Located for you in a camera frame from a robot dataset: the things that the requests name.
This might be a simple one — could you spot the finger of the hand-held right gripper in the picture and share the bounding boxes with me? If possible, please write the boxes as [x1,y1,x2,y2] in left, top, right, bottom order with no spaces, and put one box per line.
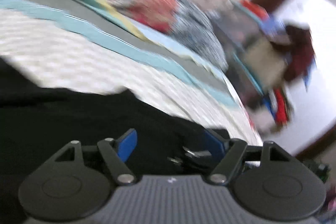
[167,146,213,170]

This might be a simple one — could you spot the printed patterned bedsheet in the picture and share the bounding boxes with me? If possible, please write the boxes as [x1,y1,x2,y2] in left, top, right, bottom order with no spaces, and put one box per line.
[0,0,263,147]

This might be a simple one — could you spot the cardboard box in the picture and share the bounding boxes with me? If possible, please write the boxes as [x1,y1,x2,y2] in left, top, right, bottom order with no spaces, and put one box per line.
[242,37,289,89]

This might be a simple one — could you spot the black pants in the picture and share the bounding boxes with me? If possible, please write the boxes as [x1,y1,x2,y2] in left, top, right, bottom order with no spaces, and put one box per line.
[0,57,232,224]

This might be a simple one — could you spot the cluttered shelf of items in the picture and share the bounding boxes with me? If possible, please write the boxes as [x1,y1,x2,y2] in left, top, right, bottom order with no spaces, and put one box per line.
[209,0,296,126]

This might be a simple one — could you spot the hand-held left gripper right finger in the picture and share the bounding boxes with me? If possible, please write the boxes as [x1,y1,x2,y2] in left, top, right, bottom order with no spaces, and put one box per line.
[204,129,292,186]

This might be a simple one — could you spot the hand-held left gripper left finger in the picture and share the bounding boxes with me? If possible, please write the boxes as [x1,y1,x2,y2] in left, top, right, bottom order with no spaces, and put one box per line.
[52,128,138,186]

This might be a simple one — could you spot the dark red cloth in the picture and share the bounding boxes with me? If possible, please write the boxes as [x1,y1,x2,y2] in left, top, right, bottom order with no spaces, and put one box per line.
[283,25,318,81]

